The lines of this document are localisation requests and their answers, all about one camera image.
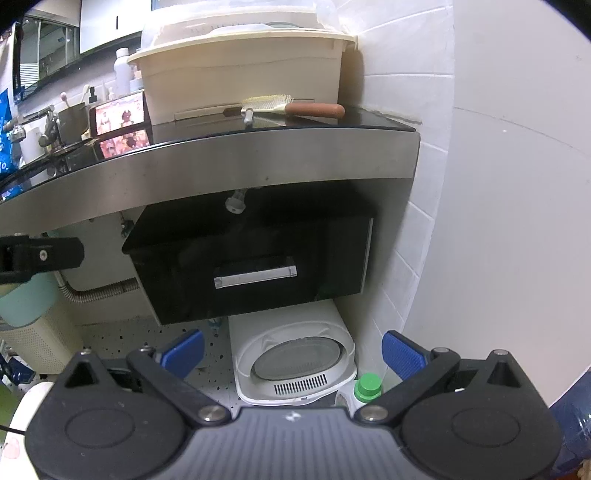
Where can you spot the white wall cabinet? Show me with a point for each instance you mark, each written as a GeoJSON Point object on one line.
{"type": "Point", "coordinates": [111, 23]}

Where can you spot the toothbrush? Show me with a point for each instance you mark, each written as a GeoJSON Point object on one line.
{"type": "Point", "coordinates": [64, 99]}
{"type": "Point", "coordinates": [85, 94]}

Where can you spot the water shutoff valve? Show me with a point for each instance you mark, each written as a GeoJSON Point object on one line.
{"type": "Point", "coordinates": [126, 228]}

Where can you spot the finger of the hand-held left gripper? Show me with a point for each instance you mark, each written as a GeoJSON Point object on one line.
{"type": "Point", "coordinates": [51, 254]}

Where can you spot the wall mirror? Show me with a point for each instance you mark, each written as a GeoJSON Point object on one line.
{"type": "Point", "coordinates": [46, 50]}

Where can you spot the cream dish rack box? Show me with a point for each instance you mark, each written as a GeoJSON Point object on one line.
{"type": "Point", "coordinates": [240, 78]}

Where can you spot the clear plastic lid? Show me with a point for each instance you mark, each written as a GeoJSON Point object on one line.
{"type": "Point", "coordinates": [207, 23]}

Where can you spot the steel-fronted vanity counter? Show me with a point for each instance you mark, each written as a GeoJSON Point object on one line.
{"type": "Point", "coordinates": [231, 152]}

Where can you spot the chrome faucet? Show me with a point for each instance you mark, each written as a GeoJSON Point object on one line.
{"type": "Point", "coordinates": [46, 127]}

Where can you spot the white drain fitting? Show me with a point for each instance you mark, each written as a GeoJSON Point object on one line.
{"type": "Point", "coordinates": [235, 202]}

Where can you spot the smartphone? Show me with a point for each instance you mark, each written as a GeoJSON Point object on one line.
{"type": "Point", "coordinates": [121, 115]}

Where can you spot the grey mug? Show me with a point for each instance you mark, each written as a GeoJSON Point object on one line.
{"type": "Point", "coordinates": [74, 122]}

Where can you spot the blue water jug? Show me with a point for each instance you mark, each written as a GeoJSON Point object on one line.
{"type": "Point", "coordinates": [572, 424]}

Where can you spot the tall white bottle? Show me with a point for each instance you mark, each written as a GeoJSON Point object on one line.
{"type": "Point", "coordinates": [122, 74]}

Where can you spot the black pump dispenser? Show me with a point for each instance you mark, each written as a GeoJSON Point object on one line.
{"type": "Point", "coordinates": [93, 96]}

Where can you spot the black drawer cabinet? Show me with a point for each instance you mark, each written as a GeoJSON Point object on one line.
{"type": "Point", "coordinates": [240, 217]}

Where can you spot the blue printed packet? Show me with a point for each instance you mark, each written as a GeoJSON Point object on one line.
{"type": "Point", "coordinates": [4, 129]}

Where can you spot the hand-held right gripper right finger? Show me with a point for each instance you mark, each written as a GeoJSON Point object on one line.
{"type": "Point", "coordinates": [402, 354]}

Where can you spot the green capped bottle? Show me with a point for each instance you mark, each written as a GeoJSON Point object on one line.
{"type": "Point", "coordinates": [368, 387]}

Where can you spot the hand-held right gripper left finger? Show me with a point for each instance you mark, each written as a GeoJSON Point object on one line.
{"type": "Point", "coordinates": [183, 351]}

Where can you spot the small white tool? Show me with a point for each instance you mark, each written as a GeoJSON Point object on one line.
{"type": "Point", "coordinates": [249, 117]}

